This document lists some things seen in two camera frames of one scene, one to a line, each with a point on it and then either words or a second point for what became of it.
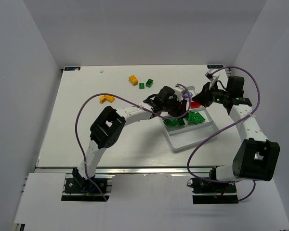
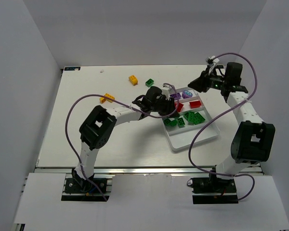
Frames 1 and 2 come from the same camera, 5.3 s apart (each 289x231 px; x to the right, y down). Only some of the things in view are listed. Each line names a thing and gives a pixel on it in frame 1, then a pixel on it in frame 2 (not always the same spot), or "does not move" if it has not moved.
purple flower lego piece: [187, 95] does not move
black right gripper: [203, 95] to [205, 81]
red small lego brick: [194, 104] does not move
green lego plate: [198, 119] does not move
